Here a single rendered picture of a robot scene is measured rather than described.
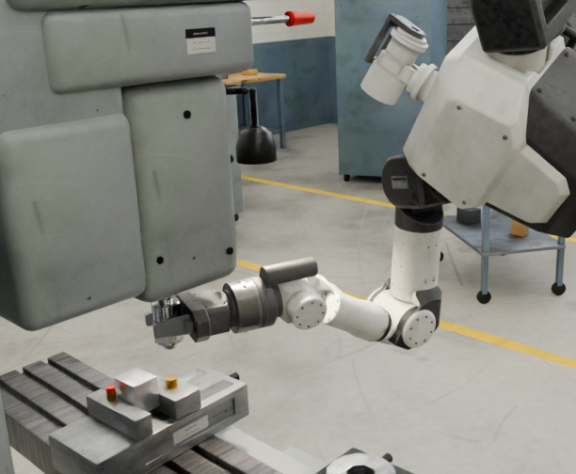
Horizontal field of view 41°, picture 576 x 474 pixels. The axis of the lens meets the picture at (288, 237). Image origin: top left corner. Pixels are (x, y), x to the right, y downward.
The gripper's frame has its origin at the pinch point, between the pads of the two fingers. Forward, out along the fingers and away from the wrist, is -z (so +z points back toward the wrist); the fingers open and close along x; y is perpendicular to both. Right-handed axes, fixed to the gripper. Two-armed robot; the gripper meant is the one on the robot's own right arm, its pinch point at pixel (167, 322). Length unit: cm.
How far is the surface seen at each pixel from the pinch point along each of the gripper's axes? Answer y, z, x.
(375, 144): 88, 329, -511
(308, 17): -47, 27, 1
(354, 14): -29, 319, -524
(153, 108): -36.3, -1.1, 11.3
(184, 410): 20.2, 2.6, -6.0
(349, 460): 8.7, 13.6, 37.4
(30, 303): -15.4, -21.5, 21.0
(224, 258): -11.7, 8.3, 7.6
